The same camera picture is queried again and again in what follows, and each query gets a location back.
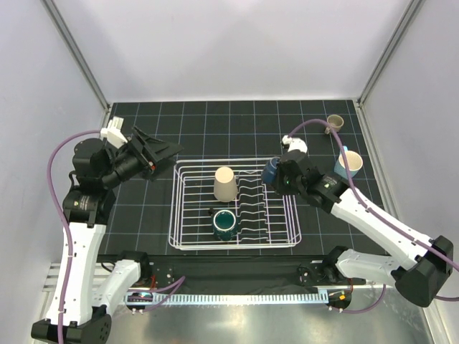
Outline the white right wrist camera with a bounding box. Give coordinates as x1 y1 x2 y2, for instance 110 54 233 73
281 135 308 153

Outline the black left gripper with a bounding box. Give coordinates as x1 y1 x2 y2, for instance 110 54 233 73
100 127 183 188

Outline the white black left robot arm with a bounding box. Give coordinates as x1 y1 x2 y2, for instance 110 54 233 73
31 125 183 343

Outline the black grid mat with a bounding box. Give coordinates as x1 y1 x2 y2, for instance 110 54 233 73
99 100 386 255

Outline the small beige mug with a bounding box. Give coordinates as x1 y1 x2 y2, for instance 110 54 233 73
324 114 344 135

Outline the beige paper cup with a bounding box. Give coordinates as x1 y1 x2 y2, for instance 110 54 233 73
214 166 237 202

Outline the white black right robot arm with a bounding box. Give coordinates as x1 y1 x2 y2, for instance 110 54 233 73
264 150 454 307

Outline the white wire dish rack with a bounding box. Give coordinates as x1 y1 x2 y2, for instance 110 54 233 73
169 158 302 251

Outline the small speckled blue cup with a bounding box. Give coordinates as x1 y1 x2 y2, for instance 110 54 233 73
261 156 280 185

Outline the dark green mug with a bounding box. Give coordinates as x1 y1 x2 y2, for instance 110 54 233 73
208 208 238 242

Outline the blue mug cream inside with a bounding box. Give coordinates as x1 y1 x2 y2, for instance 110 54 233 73
333 146 363 179

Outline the aluminium frame post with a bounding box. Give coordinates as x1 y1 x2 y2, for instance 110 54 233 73
356 0 425 108
40 0 110 112

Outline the aluminium frame post left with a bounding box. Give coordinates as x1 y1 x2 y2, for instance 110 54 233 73
40 0 110 112

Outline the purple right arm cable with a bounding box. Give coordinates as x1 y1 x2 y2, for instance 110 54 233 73
286 119 459 315

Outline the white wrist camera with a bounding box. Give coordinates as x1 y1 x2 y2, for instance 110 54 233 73
100 116 128 148
281 135 308 153

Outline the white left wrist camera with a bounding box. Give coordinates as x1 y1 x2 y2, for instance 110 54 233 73
100 116 128 148

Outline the perforated metal cable duct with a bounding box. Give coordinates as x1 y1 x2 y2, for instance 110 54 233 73
124 290 328 307

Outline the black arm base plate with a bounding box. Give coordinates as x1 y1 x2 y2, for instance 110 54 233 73
103 254 366 287

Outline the aluminium frame post right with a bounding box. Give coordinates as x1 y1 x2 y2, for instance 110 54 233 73
356 0 425 108

